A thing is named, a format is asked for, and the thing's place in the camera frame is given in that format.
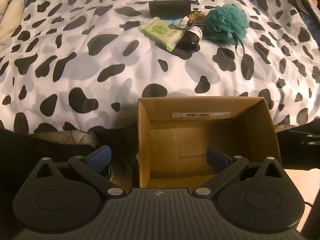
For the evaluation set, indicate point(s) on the brown cardboard box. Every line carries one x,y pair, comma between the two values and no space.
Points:
175,145

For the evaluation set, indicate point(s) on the teal bath loofah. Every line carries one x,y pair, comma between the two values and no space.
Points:
225,23

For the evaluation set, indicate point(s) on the dark cloth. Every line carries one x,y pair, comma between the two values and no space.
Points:
15,160

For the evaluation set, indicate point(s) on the grey patterned cloth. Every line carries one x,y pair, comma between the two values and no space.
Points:
62,137

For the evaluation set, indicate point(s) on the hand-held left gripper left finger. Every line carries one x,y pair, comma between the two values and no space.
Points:
101,158

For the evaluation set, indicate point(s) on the black foam sponge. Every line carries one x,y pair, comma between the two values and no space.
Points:
167,8

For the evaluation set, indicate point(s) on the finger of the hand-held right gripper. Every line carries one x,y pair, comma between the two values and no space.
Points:
307,140

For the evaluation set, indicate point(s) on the green wet wipes pack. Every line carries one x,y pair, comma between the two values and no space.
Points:
160,33

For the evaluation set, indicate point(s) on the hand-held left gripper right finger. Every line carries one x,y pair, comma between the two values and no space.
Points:
215,158

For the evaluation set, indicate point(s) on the black tissue pack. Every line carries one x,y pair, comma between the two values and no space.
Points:
191,0

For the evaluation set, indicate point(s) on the small brown soft toy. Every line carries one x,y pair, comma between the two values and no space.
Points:
196,16

